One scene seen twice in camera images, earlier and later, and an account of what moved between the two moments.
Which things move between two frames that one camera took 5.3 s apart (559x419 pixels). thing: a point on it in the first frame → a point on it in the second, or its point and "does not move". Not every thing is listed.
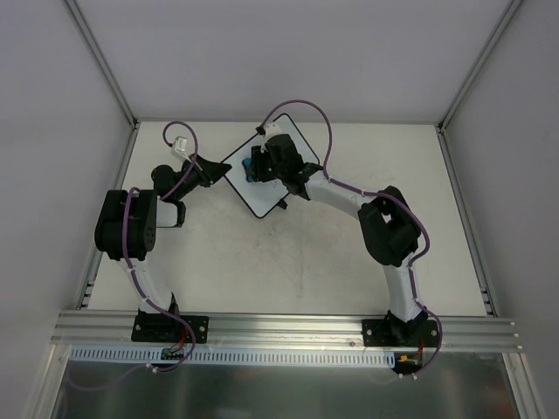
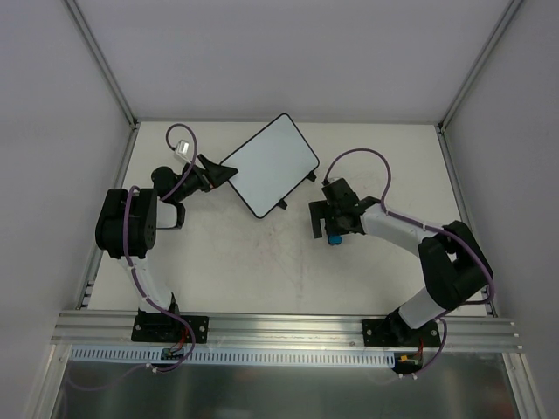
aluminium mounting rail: (281, 331) does not move
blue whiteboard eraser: (247, 165) → (334, 240)
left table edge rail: (94, 265) does not move
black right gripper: (260, 165) → (326, 216)
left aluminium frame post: (97, 50) does not move
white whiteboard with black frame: (260, 196) does not move
